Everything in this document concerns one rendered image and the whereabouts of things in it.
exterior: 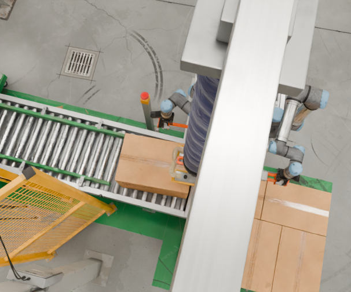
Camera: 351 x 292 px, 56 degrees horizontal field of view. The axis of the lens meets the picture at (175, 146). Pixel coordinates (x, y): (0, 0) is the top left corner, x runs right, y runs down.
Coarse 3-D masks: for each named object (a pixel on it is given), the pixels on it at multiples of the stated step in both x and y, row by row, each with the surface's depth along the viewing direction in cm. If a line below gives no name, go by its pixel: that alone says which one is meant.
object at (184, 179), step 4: (176, 172) 247; (180, 172) 247; (184, 172) 247; (184, 176) 243; (188, 176) 246; (172, 180) 246; (176, 180) 246; (180, 180) 245; (184, 180) 245; (188, 180) 245; (188, 184) 245; (192, 184) 245
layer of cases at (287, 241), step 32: (288, 192) 305; (320, 192) 305; (256, 224) 297; (288, 224) 297; (320, 224) 298; (256, 256) 290; (288, 256) 290; (320, 256) 290; (256, 288) 283; (288, 288) 283
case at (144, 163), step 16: (128, 144) 272; (144, 144) 273; (160, 144) 273; (176, 144) 273; (128, 160) 269; (144, 160) 269; (160, 160) 269; (128, 176) 266; (144, 176) 266; (160, 176) 266; (160, 192) 290; (176, 192) 271
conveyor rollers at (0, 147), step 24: (0, 120) 318; (24, 120) 322; (48, 120) 319; (72, 120) 322; (0, 144) 312; (24, 144) 315; (48, 144) 314; (72, 144) 314; (120, 144) 314; (24, 168) 308; (72, 168) 307; (144, 192) 302
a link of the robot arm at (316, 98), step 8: (312, 88) 208; (312, 96) 207; (320, 96) 207; (328, 96) 207; (304, 104) 218; (312, 104) 211; (320, 104) 208; (304, 112) 226; (296, 120) 239; (304, 120) 248; (296, 128) 249
